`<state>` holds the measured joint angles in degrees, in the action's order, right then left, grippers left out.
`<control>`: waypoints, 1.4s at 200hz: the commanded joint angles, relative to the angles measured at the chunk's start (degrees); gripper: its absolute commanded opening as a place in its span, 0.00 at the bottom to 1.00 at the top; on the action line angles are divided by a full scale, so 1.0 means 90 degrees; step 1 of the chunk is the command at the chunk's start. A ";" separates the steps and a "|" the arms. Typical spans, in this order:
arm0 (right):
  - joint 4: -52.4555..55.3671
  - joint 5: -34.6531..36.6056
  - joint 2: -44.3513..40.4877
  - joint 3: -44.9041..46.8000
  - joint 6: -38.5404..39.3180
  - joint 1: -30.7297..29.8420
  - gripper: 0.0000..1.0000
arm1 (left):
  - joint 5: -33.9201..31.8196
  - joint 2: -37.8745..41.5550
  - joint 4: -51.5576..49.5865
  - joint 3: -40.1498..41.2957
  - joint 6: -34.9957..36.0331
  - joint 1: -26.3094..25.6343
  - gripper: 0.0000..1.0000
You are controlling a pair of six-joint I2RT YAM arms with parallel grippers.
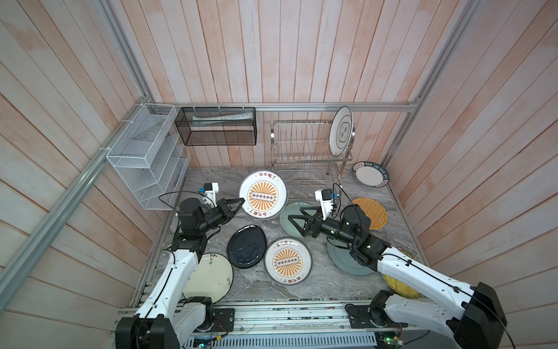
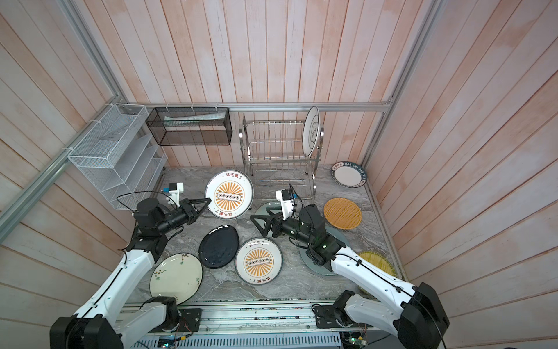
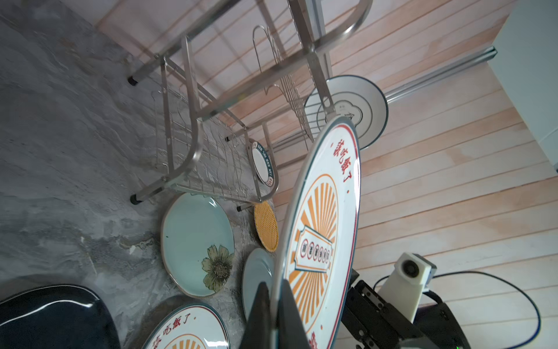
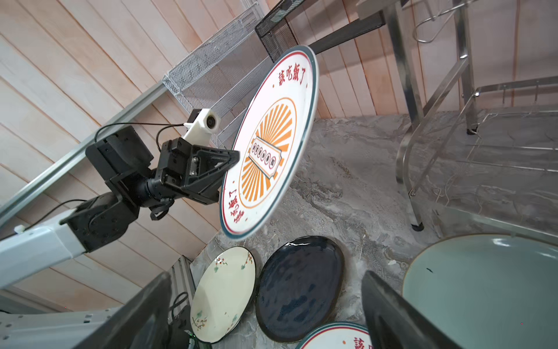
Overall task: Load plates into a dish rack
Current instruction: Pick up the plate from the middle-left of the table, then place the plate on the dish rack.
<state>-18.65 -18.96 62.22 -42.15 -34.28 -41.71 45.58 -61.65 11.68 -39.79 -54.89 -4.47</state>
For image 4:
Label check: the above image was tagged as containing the sunburst plate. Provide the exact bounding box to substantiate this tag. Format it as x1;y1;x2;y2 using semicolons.
296;321;374;349
220;45;320;240

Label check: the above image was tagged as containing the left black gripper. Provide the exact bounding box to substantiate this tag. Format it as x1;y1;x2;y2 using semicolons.
154;138;240;205

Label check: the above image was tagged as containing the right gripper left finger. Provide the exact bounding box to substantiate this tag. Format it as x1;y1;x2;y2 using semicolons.
76;272;171;348

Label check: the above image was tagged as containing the white mesh wall shelf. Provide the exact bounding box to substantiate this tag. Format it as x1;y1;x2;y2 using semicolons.
163;1;273;149

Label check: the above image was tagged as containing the light green flower plate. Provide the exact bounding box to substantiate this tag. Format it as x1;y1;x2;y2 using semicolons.
403;234;557;348

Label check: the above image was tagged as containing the cream floral plate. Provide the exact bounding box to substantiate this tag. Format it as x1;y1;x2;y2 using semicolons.
190;247;256;344

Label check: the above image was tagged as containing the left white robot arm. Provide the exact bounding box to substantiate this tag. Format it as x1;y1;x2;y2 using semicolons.
1;126;241;287

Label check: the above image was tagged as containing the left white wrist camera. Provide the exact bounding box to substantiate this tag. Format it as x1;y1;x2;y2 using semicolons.
182;108;221;146

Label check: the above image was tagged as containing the black mesh wall basket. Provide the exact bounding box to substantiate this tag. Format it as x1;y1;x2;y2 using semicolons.
255;1;386;63

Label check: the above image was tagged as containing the aluminium front rail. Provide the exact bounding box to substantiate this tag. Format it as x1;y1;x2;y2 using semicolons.
0;257;197;349

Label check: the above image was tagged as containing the dark blue oval plate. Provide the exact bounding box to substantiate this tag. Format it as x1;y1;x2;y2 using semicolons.
255;236;345;343

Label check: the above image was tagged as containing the stainless steel dish rack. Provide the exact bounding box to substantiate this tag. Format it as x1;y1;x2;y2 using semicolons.
356;1;557;232

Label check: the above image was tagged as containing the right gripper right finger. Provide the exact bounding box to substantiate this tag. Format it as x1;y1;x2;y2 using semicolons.
361;270;459;348

